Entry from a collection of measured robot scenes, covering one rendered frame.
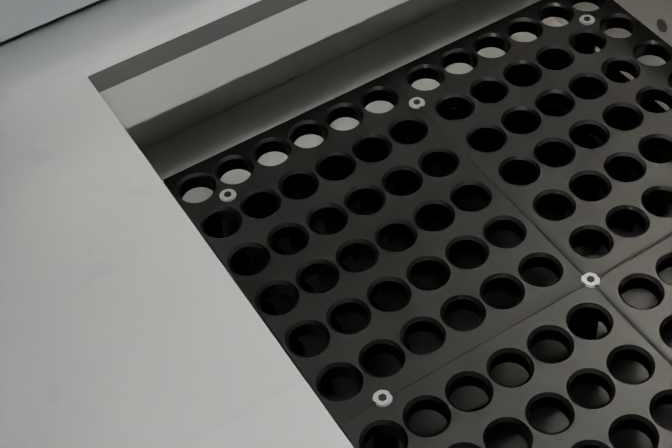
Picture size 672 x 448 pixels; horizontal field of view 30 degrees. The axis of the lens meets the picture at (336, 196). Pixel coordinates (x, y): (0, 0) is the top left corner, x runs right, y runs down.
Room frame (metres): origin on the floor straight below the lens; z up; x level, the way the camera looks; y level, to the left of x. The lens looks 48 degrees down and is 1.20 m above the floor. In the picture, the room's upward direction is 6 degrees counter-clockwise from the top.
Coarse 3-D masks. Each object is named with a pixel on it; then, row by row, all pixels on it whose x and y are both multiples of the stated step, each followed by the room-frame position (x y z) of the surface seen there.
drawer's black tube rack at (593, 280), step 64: (512, 64) 0.32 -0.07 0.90; (576, 64) 0.31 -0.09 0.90; (640, 64) 0.31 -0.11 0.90; (384, 128) 0.29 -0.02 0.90; (448, 128) 0.29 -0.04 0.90; (512, 128) 0.32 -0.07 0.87; (576, 128) 0.29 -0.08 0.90; (640, 128) 0.28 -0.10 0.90; (256, 192) 0.27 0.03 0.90; (320, 192) 0.27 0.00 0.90; (384, 192) 0.26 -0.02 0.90; (448, 192) 0.26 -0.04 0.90; (512, 192) 0.26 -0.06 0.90; (576, 192) 0.29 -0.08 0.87; (640, 192) 0.25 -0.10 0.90; (256, 256) 0.25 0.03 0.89; (320, 256) 0.24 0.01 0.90; (384, 256) 0.24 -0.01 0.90; (448, 256) 0.24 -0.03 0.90; (512, 256) 0.23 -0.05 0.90; (576, 256) 0.23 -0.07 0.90; (640, 256) 0.23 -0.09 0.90; (320, 320) 0.22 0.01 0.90; (384, 320) 0.21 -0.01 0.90; (448, 320) 0.23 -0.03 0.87; (512, 320) 0.21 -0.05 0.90; (576, 320) 0.22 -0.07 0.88; (640, 320) 0.20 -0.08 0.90; (320, 384) 0.20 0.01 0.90; (384, 384) 0.19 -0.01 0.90; (448, 384) 0.19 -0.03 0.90; (512, 384) 0.21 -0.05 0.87; (576, 384) 0.19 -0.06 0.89; (640, 384) 0.18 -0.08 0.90
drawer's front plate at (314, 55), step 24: (408, 0) 0.42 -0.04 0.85; (432, 0) 0.43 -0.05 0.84; (456, 0) 0.43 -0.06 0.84; (360, 24) 0.41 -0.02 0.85; (384, 24) 0.41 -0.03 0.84; (408, 24) 0.42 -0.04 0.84; (312, 48) 0.40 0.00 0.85; (336, 48) 0.40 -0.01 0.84; (264, 72) 0.39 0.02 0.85; (288, 72) 0.39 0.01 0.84; (216, 96) 0.38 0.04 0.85; (240, 96) 0.38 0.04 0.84; (168, 120) 0.37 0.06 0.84; (192, 120) 0.37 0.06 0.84; (144, 144) 0.36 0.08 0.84
